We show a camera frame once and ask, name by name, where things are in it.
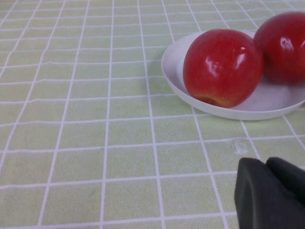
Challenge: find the green checked tablecloth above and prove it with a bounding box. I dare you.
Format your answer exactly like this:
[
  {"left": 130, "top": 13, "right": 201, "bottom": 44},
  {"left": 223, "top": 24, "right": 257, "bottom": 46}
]
[{"left": 0, "top": 0, "right": 305, "bottom": 229}]

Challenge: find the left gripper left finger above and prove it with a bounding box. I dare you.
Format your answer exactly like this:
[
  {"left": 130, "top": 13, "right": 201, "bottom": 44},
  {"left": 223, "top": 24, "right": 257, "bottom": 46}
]
[{"left": 233, "top": 157, "right": 305, "bottom": 229}]

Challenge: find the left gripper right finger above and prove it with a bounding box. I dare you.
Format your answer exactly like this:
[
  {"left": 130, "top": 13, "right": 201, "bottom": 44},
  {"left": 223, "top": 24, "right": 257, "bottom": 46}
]
[{"left": 265, "top": 156, "right": 305, "bottom": 208}]

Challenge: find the white round plate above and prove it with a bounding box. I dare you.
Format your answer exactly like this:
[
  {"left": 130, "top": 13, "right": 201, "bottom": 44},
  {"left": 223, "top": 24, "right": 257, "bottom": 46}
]
[{"left": 161, "top": 31, "right": 305, "bottom": 121}]

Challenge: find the red apple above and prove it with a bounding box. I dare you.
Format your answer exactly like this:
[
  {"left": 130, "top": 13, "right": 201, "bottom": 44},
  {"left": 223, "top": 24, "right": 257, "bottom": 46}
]
[
  {"left": 183, "top": 29, "right": 264, "bottom": 108},
  {"left": 253, "top": 11, "right": 305, "bottom": 84}
]

